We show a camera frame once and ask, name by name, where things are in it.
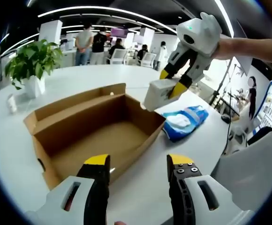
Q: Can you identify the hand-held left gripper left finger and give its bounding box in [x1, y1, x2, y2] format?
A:
[24, 154, 111, 225]

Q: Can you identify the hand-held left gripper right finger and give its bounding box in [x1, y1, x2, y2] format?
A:
[166, 153, 252, 225]

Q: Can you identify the white wipes box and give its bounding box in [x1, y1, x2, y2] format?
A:
[143, 79, 181, 112]

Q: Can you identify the brown cardboard shoe box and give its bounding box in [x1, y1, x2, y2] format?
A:
[23, 83, 166, 190]

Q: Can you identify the light blue soft tissue pack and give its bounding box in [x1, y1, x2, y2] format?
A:
[162, 105, 209, 143]

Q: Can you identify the white mesh office chair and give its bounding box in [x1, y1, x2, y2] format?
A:
[212, 131, 272, 211]

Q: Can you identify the blue white display board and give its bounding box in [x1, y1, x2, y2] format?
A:
[253, 75, 272, 134]

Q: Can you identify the white paper cup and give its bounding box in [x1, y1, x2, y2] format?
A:
[7, 94, 17, 115]

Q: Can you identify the green plant in white pot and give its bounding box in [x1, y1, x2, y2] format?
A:
[4, 39, 63, 98]

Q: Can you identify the purple wall screen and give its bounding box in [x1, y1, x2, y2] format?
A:
[111, 27, 128, 38]

